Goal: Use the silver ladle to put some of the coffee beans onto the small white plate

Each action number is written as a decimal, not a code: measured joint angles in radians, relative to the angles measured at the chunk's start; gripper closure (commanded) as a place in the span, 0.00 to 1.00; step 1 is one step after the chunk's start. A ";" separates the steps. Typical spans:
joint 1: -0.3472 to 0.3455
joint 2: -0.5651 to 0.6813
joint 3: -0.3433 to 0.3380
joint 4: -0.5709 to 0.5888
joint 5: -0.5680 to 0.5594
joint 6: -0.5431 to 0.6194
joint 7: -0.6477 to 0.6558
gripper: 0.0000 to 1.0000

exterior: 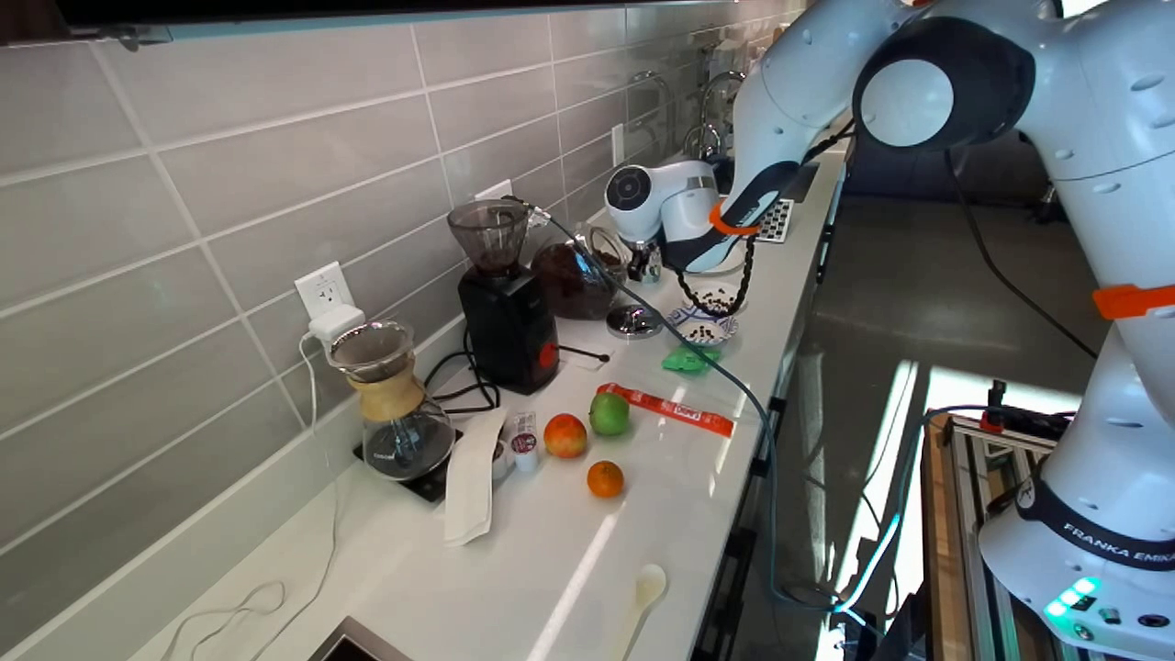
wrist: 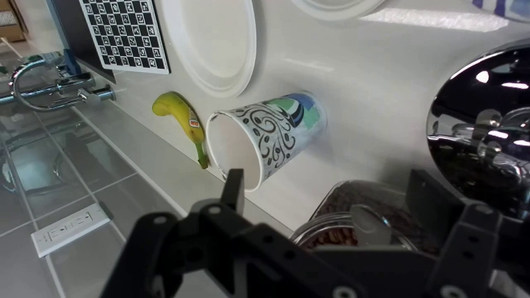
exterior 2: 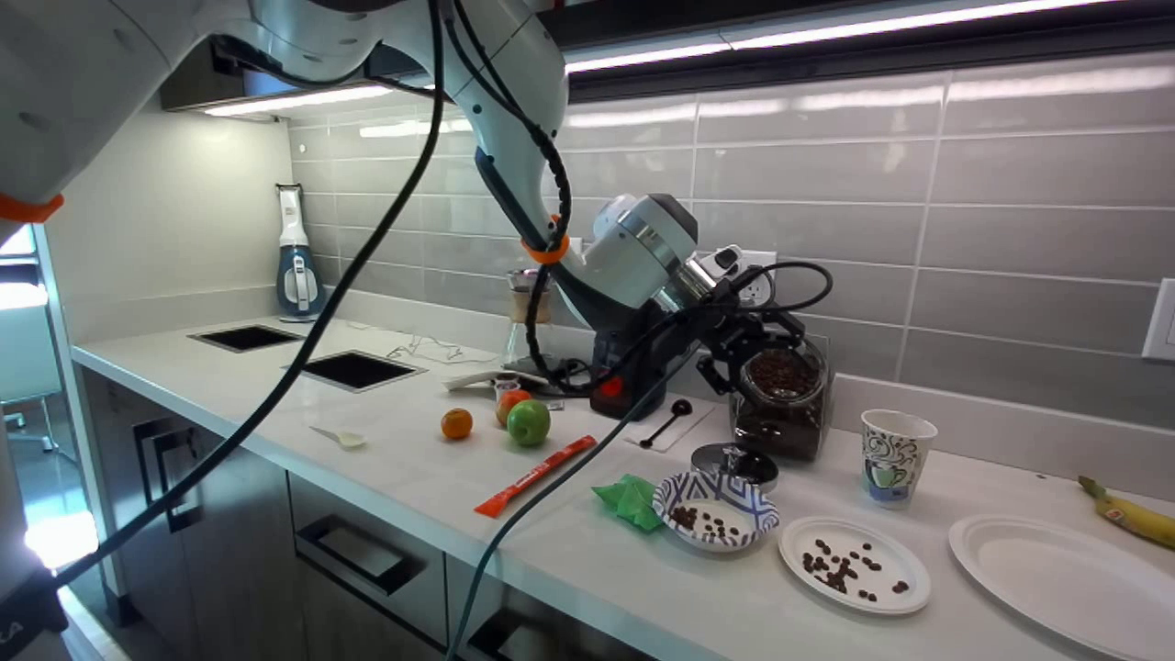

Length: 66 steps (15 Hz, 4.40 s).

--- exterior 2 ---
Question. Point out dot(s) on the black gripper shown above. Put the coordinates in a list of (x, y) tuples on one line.
[(749, 336)]

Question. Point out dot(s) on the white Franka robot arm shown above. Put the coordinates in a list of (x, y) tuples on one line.
[(515, 76)]

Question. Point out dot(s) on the glass jar of coffee beans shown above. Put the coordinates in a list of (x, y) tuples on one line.
[(784, 425)]

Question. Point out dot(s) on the black coffee grinder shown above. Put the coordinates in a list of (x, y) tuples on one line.
[(625, 367)]

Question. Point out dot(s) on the small white plate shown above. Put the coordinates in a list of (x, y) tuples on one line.
[(854, 572)]

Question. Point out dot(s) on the large white plate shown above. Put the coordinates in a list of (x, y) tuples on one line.
[(1064, 583)]

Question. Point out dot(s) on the silver jar lid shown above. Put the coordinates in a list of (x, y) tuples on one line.
[(734, 463)]

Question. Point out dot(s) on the black measuring spoon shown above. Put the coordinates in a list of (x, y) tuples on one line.
[(667, 420)]

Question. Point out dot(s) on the blue patterned bowl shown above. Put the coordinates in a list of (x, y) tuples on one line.
[(717, 519)]

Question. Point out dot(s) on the patterned paper cup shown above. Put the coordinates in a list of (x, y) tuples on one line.
[(897, 458)]

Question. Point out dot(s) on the green crumpled packet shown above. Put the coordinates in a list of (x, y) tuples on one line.
[(628, 502)]

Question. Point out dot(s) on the black kitchen scale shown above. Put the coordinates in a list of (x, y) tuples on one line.
[(552, 367)]

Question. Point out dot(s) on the green apple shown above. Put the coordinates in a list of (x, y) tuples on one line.
[(531, 425)]

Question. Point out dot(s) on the orange flat strip packet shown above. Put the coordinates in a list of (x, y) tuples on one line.
[(534, 475)]

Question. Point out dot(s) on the red-orange peach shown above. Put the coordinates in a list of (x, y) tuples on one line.
[(509, 398)]

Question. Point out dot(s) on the small orange mandarin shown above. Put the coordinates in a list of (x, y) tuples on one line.
[(456, 425)]

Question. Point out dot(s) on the under-cabinet light strip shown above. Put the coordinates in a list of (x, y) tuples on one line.
[(756, 40)]

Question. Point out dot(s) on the yellow banana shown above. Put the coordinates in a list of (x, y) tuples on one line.
[(1137, 519)]

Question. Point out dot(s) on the white plastic spoon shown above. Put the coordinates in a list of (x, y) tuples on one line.
[(341, 436)]

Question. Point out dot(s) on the blue and white hand blender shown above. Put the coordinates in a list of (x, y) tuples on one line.
[(299, 257)]

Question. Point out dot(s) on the white wall outlet with plugs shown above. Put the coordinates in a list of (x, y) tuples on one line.
[(760, 257)]

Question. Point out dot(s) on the plain white wall outlet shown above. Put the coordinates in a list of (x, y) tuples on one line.
[(1161, 321)]

